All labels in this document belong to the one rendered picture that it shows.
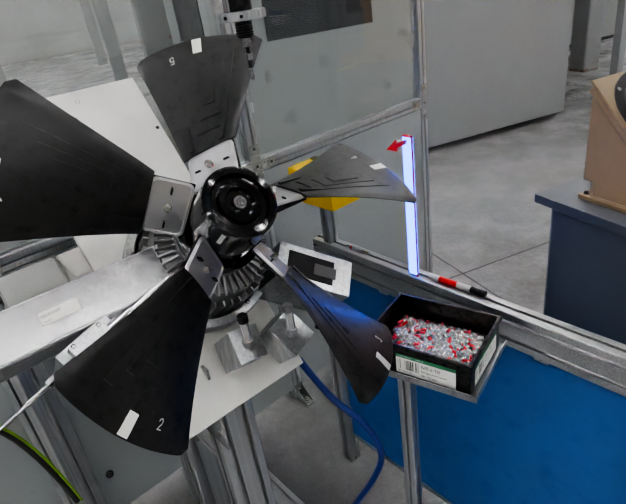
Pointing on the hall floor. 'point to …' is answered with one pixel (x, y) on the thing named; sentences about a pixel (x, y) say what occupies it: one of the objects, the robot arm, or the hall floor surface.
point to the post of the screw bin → (410, 441)
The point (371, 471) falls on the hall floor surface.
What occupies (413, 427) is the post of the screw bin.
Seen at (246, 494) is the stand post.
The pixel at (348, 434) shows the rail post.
